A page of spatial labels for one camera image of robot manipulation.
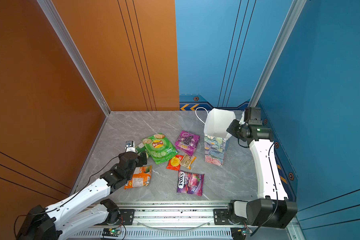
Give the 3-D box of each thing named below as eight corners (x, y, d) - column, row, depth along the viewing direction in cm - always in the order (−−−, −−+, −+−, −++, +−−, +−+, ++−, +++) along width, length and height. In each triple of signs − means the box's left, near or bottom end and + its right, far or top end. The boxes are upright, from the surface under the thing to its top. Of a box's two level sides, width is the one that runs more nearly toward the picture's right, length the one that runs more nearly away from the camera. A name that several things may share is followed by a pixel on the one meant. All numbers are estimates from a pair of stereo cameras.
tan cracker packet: (179, 164, 93) (179, 162, 92) (185, 153, 98) (185, 152, 96) (190, 169, 91) (190, 168, 89) (195, 158, 96) (196, 157, 94)
